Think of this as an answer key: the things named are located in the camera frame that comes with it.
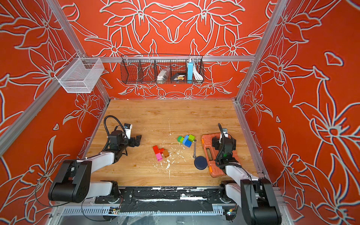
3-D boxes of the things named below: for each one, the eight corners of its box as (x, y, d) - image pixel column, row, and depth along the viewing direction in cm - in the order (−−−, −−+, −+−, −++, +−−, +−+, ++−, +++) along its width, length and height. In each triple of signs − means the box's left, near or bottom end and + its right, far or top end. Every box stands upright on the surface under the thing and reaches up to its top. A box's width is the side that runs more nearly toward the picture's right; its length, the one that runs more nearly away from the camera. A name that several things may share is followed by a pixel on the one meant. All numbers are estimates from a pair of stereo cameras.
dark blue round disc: (194, 169, 84) (195, 168, 82) (193, 157, 89) (194, 156, 87) (207, 169, 84) (208, 168, 82) (205, 157, 89) (206, 156, 87)
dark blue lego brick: (185, 148, 93) (186, 146, 91) (181, 139, 97) (181, 137, 95) (192, 146, 94) (192, 144, 92) (187, 137, 99) (187, 134, 96)
